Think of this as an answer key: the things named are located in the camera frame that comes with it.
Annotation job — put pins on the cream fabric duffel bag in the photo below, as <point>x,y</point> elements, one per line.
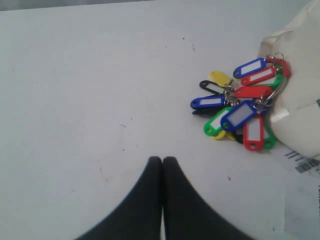
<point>295,117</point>

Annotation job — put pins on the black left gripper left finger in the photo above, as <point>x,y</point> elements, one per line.
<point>139,215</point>

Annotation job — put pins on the colourful key tag bunch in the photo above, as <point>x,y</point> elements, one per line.
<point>237,106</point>

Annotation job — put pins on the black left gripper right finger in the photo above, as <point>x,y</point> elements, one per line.
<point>186,215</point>

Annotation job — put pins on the white paper tag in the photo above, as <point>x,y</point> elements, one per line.
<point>302,193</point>

